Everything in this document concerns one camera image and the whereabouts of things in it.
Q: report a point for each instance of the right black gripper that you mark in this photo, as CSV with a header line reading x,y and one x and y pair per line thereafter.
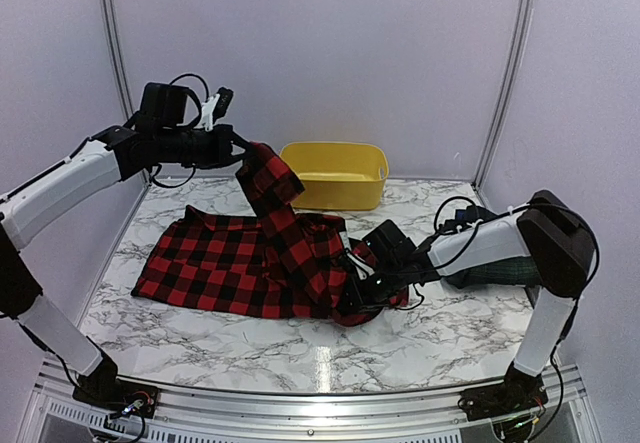
x,y
362,302

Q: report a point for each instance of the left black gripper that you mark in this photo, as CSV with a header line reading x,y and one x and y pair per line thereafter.
x,y
222,147

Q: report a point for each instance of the red black plaid shirt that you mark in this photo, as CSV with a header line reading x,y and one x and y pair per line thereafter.
x,y
274,264

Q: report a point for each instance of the dark green plaid skirt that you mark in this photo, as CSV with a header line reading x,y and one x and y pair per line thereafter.
x,y
519,272

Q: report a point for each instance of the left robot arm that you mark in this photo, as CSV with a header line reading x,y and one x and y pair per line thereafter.
x,y
171,126

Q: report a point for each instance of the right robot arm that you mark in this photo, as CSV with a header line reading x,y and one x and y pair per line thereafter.
x,y
542,244

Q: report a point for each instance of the yellow plastic basket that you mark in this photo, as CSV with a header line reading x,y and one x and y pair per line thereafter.
x,y
337,176

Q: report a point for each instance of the folded blue garment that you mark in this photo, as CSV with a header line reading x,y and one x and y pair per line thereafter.
x,y
467,215

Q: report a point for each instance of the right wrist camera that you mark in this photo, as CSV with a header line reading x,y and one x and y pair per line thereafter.
x,y
356,266

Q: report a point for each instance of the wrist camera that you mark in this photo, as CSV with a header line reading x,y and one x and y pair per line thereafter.
x,y
356,266
214,108

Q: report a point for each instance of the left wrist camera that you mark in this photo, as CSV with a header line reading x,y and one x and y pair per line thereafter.
x,y
214,108

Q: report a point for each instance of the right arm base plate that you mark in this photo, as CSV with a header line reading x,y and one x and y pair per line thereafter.
x,y
500,399

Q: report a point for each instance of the aluminium front rail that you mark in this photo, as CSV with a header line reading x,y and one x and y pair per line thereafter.
x,y
185,414

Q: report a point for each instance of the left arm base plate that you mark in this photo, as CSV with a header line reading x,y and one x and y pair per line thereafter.
x,y
128,398

